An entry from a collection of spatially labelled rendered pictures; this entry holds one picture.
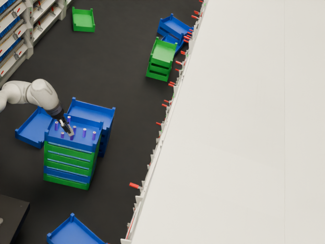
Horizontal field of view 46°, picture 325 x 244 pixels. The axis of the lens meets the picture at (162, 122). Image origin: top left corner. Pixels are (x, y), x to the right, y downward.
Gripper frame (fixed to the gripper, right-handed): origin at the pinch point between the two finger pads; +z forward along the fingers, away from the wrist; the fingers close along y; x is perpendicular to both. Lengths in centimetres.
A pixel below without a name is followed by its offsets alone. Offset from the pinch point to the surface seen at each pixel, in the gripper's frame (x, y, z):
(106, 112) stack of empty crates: 22, -33, 39
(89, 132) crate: 8.2, -4.8, 15.7
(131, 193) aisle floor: 15, 20, 64
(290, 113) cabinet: 59, 109, -109
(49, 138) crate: -12.5, -2.9, 2.8
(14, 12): -9, -113, -9
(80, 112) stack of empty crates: 5.6, -37.2, 32.1
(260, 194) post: 44, 123, -116
